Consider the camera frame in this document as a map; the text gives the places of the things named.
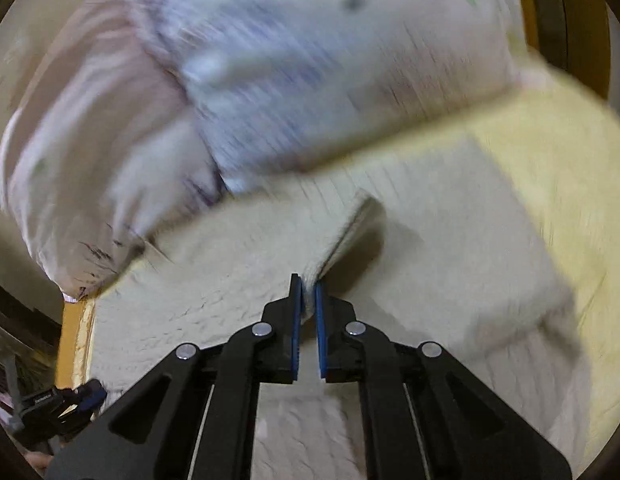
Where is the beige cable-knit sweater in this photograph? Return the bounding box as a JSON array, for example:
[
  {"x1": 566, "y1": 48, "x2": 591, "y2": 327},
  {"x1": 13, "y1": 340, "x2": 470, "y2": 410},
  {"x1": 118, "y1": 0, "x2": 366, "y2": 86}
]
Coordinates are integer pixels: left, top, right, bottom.
[{"x1": 90, "y1": 135, "x2": 598, "y2": 480}]

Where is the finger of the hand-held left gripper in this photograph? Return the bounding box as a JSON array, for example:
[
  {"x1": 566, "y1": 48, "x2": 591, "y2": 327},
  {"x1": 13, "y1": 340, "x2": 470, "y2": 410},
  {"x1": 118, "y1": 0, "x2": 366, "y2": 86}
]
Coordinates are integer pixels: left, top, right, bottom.
[{"x1": 72, "y1": 379, "x2": 107, "y2": 418}]

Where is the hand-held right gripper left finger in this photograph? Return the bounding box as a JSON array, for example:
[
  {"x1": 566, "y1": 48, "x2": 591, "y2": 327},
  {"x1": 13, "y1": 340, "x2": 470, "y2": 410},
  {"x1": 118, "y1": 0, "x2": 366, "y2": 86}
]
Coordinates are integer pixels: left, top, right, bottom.
[{"x1": 45, "y1": 273, "x2": 303, "y2": 480}]

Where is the bluish floral pillow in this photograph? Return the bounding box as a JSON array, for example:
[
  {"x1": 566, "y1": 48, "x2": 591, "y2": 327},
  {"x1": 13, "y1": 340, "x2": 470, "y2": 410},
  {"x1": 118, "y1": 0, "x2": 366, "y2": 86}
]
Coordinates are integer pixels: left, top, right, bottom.
[{"x1": 102, "y1": 0, "x2": 526, "y2": 196}]

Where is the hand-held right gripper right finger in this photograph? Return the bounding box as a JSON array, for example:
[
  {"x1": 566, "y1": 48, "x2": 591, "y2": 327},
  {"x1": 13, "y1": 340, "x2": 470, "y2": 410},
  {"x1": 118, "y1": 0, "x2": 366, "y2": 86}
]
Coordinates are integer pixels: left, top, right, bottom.
[{"x1": 315, "y1": 281, "x2": 573, "y2": 480}]

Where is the white pillow with purple sprigs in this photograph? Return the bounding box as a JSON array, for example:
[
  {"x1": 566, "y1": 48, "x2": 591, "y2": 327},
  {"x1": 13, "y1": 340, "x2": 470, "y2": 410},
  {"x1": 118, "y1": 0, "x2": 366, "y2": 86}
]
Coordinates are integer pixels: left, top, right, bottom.
[{"x1": 0, "y1": 0, "x2": 227, "y2": 304}]

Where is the dark bed frame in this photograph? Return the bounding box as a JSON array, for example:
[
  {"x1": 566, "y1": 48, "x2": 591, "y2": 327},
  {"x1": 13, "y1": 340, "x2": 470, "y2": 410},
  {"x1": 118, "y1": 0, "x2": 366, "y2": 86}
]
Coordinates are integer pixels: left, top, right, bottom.
[{"x1": 532, "y1": 0, "x2": 613, "y2": 102}]

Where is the yellow patterned bed sheet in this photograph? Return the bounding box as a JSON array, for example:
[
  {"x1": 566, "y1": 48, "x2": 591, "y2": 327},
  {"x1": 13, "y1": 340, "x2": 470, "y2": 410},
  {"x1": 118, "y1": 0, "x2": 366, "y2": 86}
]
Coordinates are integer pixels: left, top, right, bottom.
[{"x1": 55, "y1": 0, "x2": 620, "y2": 468}]

